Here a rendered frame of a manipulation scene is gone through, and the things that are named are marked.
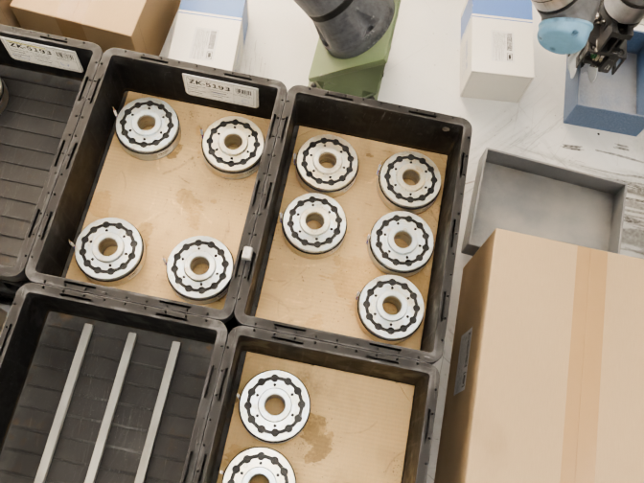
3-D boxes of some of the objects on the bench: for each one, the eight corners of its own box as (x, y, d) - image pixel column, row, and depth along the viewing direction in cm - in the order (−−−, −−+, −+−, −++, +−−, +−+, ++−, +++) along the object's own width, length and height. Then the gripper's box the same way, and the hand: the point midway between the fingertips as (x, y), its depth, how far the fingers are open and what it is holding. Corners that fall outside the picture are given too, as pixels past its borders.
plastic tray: (460, 253, 128) (468, 243, 123) (478, 158, 135) (486, 147, 130) (604, 290, 127) (617, 283, 123) (615, 194, 134) (628, 183, 130)
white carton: (190, 11, 142) (185, -20, 134) (248, 19, 143) (247, -12, 134) (172, 95, 135) (165, 68, 127) (233, 103, 136) (231, 77, 127)
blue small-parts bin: (567, 40, 146) (581, 19, 139) (637, 54, 146) (655, 33, 139) (563, 123, 139) (577, 104, 132) (636, 137, 139) (655, 119, 132)
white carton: (460, 14, 146) (471, -15, 138) (517, 20, 147) (532, -9, 138) (459, 96, 139) (471, 71, 131) (518, 103, 140) (534, 78, 131)
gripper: (596, 27, 116) (548, 96, 136) (651, 37, 116) (595, 104, 136) (598, -14, 119) (551, 59, 139) (651, -4, 119) (597, 68, 139)
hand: (576, 66), depth 138 cm, fingers closed
